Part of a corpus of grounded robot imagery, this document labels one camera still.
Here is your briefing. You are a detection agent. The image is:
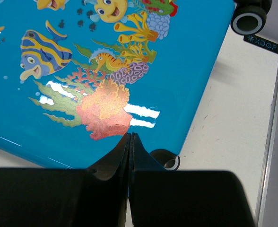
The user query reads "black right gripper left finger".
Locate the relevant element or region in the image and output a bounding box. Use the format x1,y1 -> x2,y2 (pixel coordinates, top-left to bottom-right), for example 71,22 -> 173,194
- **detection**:
0,133 -> 130,227

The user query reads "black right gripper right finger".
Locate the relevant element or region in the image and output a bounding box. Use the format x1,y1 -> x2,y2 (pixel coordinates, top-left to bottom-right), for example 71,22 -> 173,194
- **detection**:
129,133 -> 255,227

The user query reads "blue hard-shell suitcase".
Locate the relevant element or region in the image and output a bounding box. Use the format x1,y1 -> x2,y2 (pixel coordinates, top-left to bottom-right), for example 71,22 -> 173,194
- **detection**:
0,0 -> 272,168

